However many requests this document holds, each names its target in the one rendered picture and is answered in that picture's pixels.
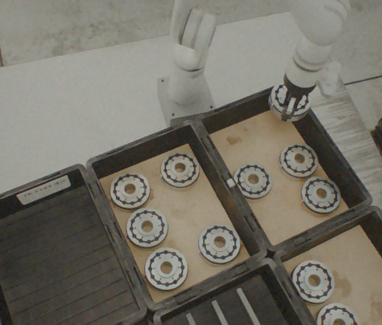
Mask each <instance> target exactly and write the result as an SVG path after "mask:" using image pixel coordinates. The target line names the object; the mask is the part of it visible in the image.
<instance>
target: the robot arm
mask: <svg viewBox="0 0 382 325"><path fill-rule="evenodd" d="M202 1H204V0H175V5H174V9H173V15H172V19H171V26H170V37H171V40H172V41H173V42H174V43H176V46H175V47H174V50H173V58H172V64H171V73H170V78H169V87H168V94H169V96H170V98H171V99H172V100H173V101H174V102H176V103H178V104H183V105H186V104H191V103H193V102H194V101H195V100H196V99H197V97H198V93H199V90H200V85H201V82H202V78H203V74H204V70H205V64H206V62H207V56H208V53H209V49H210V46H211V43H212V40H213V38H214V34H215V31H216V18H215V17H214V16H213V15H211V14H207V13H205V12H201V11H199V10H195V9H192V7H193V6H195V5H197V4H198V3H200V2H202ZM284 1H285V2H286V3H287V5H288V7H289V10H290V11H291V14H292V16H293V18H294V20H295V22H296V24H297V25H298V27H299V29H300V31H301V32H302V36H301V37H300V40H299V41H298V44H297V45H296V49H295V51H294V53H293V55H292V57H291V59H290V61H289V63H288V66H287V69H286V71H285V74H284V76H283V83H284V85H285V87H286V89H287V91H286V94H285V99H284V102H283V105H284V107H283V109H282V113H281V115H280V120H281V121H285V122H288V121H289V120H291V119H292V116H293V115H294V114H295V109H297V107H298V105H299V102H300V101H301V100H302V98H303V96H304V95H307V94H309V93H311V92H312V91H313V90H314V89H315V87H316V85H318V88H319V89H320V94H321V95H322V96H323V97H325V98H331V97H332V95H333V94H334V92H335V89H336V85H337V82H338V78H339V73H340V71H341V65H340V63H338V62H335V61H333V62H330V63H329V64H328V65H326V66H325V64H326V62H327V60H328V58H329V56H330V53H331V51H332V47H333V44H334V43H335V42H336V41H337V40H338V38H339V37H340V35H341V33H342V30H343V27H344V26H345V23H346V21H347V18H348V16H349V13H350V3H349V0H284Z"/></svg>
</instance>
